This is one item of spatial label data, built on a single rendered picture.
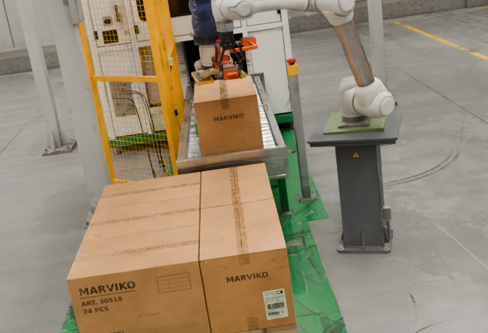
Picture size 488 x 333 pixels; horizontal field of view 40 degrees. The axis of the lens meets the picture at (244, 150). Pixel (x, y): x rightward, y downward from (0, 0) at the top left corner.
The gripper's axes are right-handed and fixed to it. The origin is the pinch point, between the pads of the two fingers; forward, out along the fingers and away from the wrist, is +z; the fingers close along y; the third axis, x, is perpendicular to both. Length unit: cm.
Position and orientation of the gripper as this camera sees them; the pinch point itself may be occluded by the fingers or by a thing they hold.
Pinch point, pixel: (231, 71)
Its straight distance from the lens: 339.6
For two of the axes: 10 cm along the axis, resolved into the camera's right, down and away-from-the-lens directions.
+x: 1.6, 2.8, -9.4
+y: -9.8, 1.7, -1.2
